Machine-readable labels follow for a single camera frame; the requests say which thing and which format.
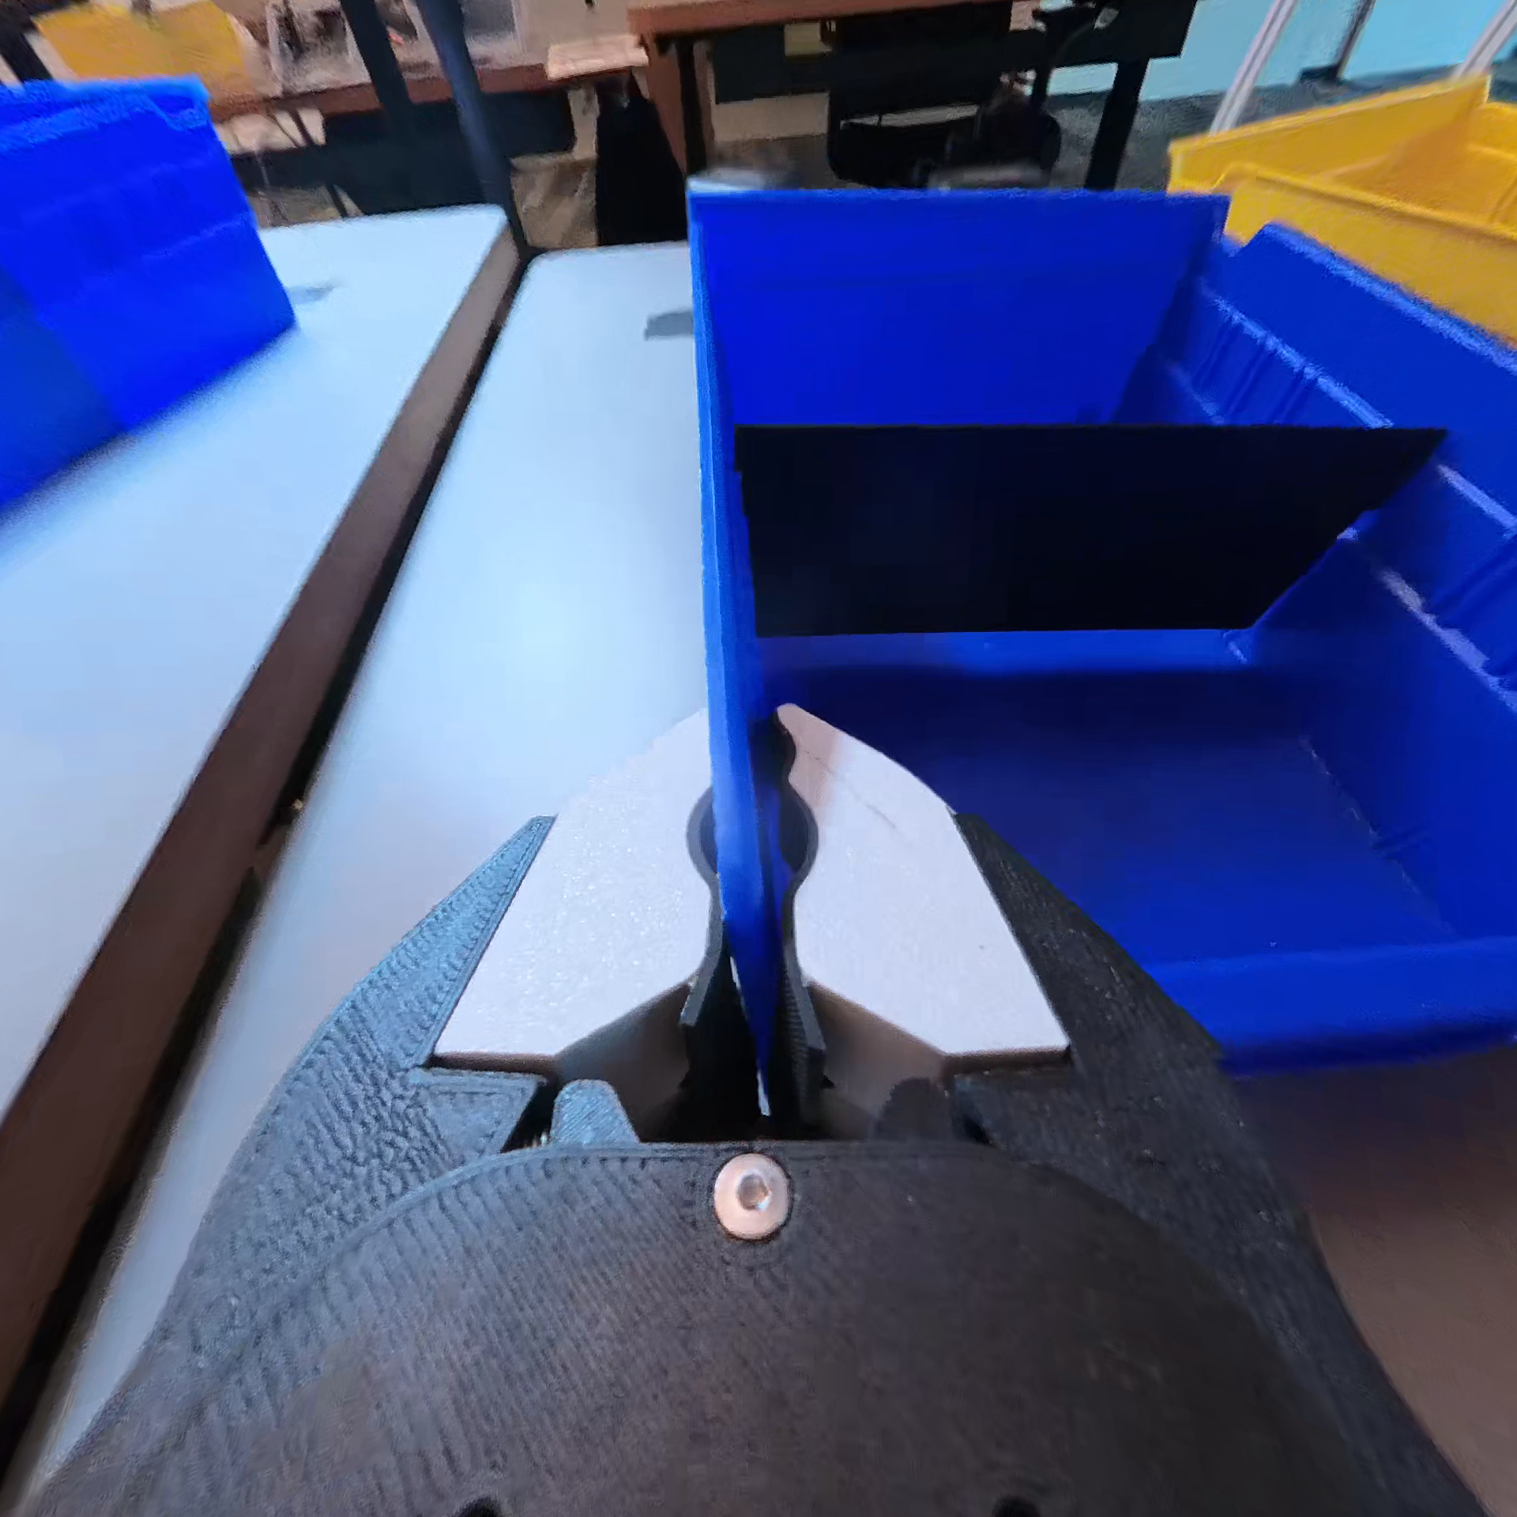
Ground yellow plastic bin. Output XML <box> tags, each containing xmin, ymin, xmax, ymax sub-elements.
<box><xmin>35</xmin><ymin>0</ymin><xmax>256</xmax><ymax>93</ymax></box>
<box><xmin>1167</xmin><ymin>74</ymin><xmax>1517</xmax><ymax>348</ymax></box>

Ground wooden top office desk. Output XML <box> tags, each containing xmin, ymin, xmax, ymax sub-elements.
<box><xmin>628</xmin><ymin>0</ymin><xmax>1199</xmax><ymax>198</ymax></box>

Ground blue plastic bin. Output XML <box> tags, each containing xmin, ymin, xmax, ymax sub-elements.
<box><xmin>0</xmin><ymin>77</ymin><xmax>299</xmax><ymax>513</ymax></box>
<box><xmin>688</xmin><ymin>187</ymin><xmax>1517</xmax><ymax>1121</ymax></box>

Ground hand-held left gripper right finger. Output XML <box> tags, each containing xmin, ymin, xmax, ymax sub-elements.
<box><xmin>758</xmin><ymin>704</ymin><xmax>1073</xmax><ymax>1128</ymax></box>

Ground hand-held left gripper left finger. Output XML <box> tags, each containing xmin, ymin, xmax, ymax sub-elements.
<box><xmin>432</xmin><ymin>709</ymin><xmax>761</xmax><ymax>1121</ymax></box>

